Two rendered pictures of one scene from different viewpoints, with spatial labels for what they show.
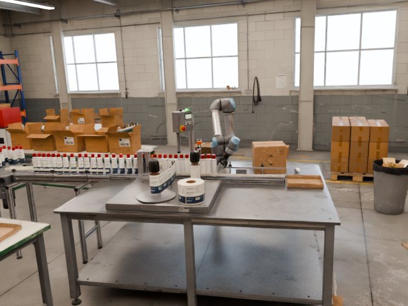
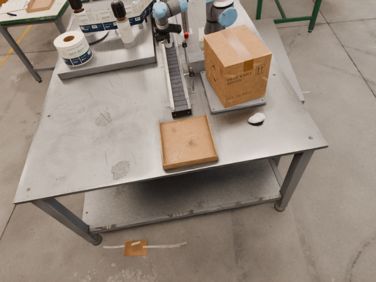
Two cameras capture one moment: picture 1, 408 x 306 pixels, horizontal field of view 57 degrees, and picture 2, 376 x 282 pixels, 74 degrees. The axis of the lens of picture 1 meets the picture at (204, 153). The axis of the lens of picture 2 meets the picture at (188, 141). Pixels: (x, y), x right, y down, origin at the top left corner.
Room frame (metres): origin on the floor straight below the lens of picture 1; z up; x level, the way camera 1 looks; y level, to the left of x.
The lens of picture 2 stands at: (3.02, -1.65, 1.84)
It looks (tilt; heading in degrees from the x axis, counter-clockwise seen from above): 52 degrees down; 78
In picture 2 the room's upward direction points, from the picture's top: 10 degrees counter-clockwise
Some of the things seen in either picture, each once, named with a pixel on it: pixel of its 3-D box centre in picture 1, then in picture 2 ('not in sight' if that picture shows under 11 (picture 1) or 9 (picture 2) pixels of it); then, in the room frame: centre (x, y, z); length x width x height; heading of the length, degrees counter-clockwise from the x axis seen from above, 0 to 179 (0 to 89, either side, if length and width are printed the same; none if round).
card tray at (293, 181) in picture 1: (304, 181); (186, 138); (3.17, -0.88, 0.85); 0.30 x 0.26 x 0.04; 78
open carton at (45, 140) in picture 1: (45, 136); not in sight; (5.41, 2.29, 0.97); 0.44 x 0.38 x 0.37; 164
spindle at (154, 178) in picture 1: (155, 178); (80, 14); (2.82, 0.39, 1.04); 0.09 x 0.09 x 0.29
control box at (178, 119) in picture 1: (182, 121); not in sight; (3.48, 0.19, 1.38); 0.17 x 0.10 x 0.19; 133
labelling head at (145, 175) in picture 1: (146, 164); not in sight; (3.37, 0.53, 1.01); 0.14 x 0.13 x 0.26; 78
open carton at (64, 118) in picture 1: (57, 117); not in sight; (7.82, 3.01, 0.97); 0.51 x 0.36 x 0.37; 163
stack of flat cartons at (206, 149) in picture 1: (209, 152); not in sight; (7.56, -0.11, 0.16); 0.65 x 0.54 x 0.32; 74
